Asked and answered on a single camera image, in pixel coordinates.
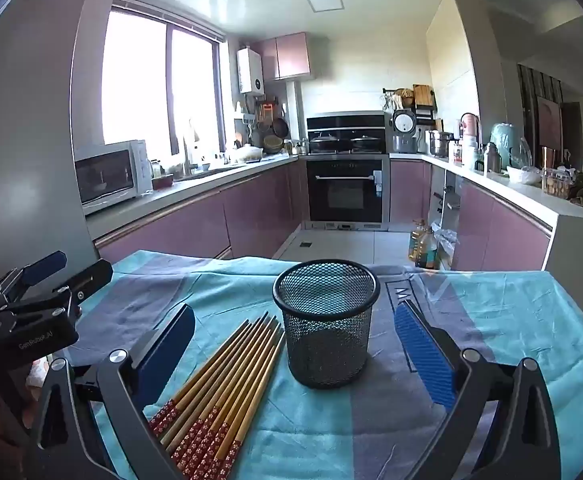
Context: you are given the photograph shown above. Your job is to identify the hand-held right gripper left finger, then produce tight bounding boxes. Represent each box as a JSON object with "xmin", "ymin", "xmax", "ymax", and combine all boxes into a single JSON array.
[{"xmin": 34, "ymin": 304, "xmax": 196, "ymax": 480}]

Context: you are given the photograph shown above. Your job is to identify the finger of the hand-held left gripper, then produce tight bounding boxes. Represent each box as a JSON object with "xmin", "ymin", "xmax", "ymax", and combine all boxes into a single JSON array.
[
  {"xmin": 0, "ymin": 251, "xmax": 68, "ymax": 306},
  {"xmin": 2, "ymin": 259, "xmax": 115, "ymax": 321}
]

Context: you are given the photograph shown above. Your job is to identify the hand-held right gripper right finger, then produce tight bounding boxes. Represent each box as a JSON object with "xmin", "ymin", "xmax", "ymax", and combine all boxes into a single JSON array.
[{"xmin": 394, "ymin": 300, "xmax": 563, "ymax": 480}]

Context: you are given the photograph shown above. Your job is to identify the bundle of wooden chopsticks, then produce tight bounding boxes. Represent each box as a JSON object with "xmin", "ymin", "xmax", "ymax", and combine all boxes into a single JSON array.
[{"xmin": 149, "ymin": 311, "xmax": 286, "ymax": 480}]

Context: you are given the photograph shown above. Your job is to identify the black mesh holder cup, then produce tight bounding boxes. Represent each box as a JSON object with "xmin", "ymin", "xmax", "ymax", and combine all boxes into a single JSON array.
[{"xmin": 272, "ymin": 259, "xmax": 382, "ymax": 390}]

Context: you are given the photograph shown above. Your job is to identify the hanging pans and utensils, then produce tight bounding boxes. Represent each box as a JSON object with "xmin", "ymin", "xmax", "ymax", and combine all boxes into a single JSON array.
[{"xmin": 252, "ymin": 97, "xmax": 291, "ymax": 153}]

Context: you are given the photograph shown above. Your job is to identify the person's left hand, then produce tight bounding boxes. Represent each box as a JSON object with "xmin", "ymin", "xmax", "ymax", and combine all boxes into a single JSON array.
[{"xmin": 0, "ymin": 359, "xmax": 47, "ymax": 441}]

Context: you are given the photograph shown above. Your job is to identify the teal grey printed tablecloth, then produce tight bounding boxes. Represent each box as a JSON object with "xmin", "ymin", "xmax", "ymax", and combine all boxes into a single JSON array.
[{"xmin": 59, "ymin": 250, "xmax": 583, "ymax": 480}]

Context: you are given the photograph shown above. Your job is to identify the dark cooking oil bottle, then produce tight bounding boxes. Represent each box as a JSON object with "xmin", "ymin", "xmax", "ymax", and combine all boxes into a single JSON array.
[{"xmin": 416, "ymin": 227, "xmax": 441, "ymax": 270}]

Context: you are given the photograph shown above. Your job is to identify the white microwave oven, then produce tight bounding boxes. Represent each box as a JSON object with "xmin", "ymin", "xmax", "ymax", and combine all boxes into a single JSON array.
[{"xmin": 74, "ymin": 140, "xmax": 153, "ymax": 217}]

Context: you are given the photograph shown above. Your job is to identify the clear plastic bag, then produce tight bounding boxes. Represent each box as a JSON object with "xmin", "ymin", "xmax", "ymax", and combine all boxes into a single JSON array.
[{"xmin": 434, "ymin": 227, "xmax": 459, "ymax": 271}]

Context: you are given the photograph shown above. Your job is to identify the yellow cooking oil bottle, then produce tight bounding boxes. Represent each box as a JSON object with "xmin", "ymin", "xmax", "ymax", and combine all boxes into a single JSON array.
[{"xmin": 409, "ymin": 219, "xmax": 429, "ymax": 263}]

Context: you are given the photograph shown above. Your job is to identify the pink base cabinet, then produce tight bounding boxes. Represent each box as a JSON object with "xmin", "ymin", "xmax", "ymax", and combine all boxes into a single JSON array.
[
  {"xmin": 94, "ymin": 157, "xmax": 308, "ymax": 263},
  {"xmin": 389, "ymin": 157, "xmax": 555, "ymax": 273}
]

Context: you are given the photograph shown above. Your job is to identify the steel sink faucet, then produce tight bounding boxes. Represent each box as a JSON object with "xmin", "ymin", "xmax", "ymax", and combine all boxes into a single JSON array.
[{"xmin": 182, "ymin": 119, "xmax": 200, "ymax": 177}]

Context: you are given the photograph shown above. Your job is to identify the built-in black oven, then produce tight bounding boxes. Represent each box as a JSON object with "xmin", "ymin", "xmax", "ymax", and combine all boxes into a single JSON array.
[{"xmin": 304, "ymin": 154, "xmax": 391, "ymax": 233}]

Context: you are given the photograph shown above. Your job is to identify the large kitchen window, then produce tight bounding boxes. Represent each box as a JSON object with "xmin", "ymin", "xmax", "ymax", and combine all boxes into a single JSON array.
[{"xmin": 100, "ymin": 0, "xmax": 227, "ymax": 158}]

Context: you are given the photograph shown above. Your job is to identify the white ceramic pot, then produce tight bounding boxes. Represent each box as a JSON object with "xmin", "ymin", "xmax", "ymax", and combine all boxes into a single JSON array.
[{"xmin": 234, "ymin": 143, "xmax": 264, "ymax": 163}]

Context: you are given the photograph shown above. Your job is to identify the white bowl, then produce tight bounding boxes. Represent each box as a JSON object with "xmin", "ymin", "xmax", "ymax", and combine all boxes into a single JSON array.
[{"xmin": 506, "ymin": 165, "xmax": 542, "ymax": 185}]

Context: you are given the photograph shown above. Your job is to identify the steel stockpot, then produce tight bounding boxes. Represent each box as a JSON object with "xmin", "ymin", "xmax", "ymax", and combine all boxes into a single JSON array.
[{"xmin": 425, "ymin": 130, "xmax": 455, "ymax": 158}]

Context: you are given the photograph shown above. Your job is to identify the clear food box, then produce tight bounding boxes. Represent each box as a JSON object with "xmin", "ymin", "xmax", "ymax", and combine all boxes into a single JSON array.
[{"xmin": 541, "ymin": 167, "xmax": 572, "ymax": 200}]

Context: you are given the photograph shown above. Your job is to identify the black lidded wok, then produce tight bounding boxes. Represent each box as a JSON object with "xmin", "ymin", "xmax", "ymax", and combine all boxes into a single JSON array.
[
  {"xmin": 310, "ymin": 131, "xmax": 348, "ymax": 153},
  {"xmin": 350, "ymin": 132, "xmax": 383, "ymax": 153}
]

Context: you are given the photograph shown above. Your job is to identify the teal kitchen appliance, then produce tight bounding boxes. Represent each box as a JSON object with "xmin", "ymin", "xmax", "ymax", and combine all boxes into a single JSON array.
[{"xmin": 489, "ymin": 122, "xmax": 518, "ymax": 168}]

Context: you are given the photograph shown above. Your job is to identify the white rice cooker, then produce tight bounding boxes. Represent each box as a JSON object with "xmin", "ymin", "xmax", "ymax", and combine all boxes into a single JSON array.
[{"xmin": 390, "ymin": 107, "xmax": 419, "ymax": 154}]

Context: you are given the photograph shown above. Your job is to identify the pink thermal jug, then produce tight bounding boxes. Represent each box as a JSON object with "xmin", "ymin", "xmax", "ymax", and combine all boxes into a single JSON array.
[{"xmin": 460, "ymin": 112, "xmax": 481, "ymax": 153}]

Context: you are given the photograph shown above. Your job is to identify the black range hood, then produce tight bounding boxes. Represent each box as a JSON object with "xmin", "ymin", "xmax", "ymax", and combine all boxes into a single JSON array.
[{"xmin": 305, "ymin": 112, "xmax": 387, "ymax": 133}]

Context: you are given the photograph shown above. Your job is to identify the striped curtain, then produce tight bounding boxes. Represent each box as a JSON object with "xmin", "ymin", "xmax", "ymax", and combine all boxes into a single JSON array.
[{"xmin": 517, "ymin": 64, "xmax": 565, "ymax": 126}]

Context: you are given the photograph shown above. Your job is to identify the wall rack with cutting boards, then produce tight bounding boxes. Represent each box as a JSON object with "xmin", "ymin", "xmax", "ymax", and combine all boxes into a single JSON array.
[{"xmin": 382, "ymin": 83, "xmax": 438, "ymax": 128}]

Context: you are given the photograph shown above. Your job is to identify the white wall water heater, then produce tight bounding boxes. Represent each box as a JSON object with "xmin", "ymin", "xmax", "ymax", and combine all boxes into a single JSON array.
[{"xmin": 236, "ymin": 46, "xmax": 266, "ymax": 96}]

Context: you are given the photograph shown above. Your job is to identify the pink wall cabinet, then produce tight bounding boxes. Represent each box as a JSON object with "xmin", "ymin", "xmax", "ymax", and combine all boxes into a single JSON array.
[{"xmin": 252, "ymin": 31, "xmax": 312, "ymax": 82}]

